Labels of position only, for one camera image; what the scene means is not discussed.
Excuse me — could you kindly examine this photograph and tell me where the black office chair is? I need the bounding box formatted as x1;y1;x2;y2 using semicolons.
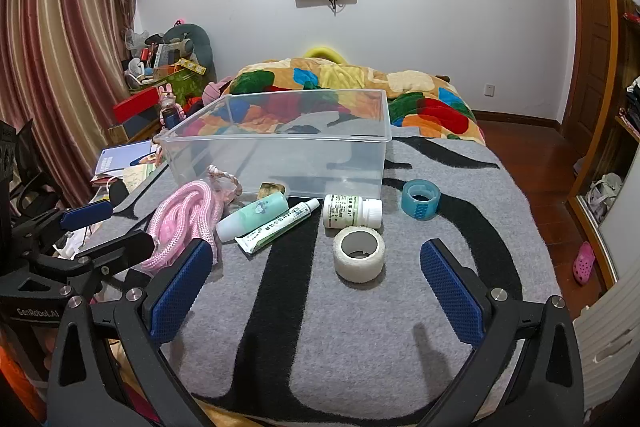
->
0;119;66;228

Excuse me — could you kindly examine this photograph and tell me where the pink bunny figurine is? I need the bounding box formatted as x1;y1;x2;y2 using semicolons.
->
158;83;185;126

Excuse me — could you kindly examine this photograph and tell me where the striped pink curtain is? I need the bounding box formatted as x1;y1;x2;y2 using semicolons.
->
0;0;138;208

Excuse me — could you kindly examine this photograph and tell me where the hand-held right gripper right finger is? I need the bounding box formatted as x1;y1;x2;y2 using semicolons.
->
419;239;585;427

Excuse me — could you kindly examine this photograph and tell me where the blue tape roll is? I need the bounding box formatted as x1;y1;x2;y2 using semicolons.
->
402;180;443;222

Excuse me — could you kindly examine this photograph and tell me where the white ointment tube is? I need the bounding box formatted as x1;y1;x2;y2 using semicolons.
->
235;199;321;257

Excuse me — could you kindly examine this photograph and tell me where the blue notebook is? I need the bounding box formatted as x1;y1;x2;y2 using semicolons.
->
91;141;153;180

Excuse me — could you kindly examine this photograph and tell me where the colourful patchwork blanket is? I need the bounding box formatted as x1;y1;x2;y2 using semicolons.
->
220;58;487;146

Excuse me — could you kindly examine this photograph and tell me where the grey and black blanket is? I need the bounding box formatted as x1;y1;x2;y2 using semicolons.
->
80;117;561;423

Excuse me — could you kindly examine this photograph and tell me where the green patterned box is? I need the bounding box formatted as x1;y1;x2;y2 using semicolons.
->
131;68;208;100

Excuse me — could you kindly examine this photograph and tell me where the grey plush toy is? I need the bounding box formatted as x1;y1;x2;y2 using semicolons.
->
159;24;217;80

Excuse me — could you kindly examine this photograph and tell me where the white bag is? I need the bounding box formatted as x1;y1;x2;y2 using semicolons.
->
586;173;624;223

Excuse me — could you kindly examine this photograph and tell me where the yellow pillow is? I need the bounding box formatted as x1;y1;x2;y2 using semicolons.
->
305;46;347;62

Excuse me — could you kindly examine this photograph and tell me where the white gauze tape roll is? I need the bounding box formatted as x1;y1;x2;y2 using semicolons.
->
333;227;387;284

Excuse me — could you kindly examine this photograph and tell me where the pink clog shoe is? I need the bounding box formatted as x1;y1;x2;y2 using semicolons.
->
573;242;595;286

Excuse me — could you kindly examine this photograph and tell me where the red box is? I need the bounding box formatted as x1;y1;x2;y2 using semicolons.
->
113;87;161;122

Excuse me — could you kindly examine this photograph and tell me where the green and white bottle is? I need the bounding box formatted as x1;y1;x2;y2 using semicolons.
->
215;194;290;242

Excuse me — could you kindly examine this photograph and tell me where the clear plastic storage box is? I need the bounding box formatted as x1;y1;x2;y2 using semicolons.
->
152;89;392;200

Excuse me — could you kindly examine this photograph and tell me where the wooden door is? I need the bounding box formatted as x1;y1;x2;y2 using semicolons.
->
560;0;621;142

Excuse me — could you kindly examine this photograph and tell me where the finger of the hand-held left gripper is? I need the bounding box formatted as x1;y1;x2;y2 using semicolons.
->
30;230;156;293
10;200;114;253

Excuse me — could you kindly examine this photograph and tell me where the white pill bottle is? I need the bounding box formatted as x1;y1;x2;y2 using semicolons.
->
322;194;384;228

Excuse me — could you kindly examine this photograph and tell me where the white radiator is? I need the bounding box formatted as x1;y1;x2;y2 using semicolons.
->
572;264;640;427

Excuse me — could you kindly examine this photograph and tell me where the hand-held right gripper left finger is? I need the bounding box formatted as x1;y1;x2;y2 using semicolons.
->
46;238;219;427

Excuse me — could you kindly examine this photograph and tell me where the pink braided rope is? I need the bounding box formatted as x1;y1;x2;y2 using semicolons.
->
141;165;244;272

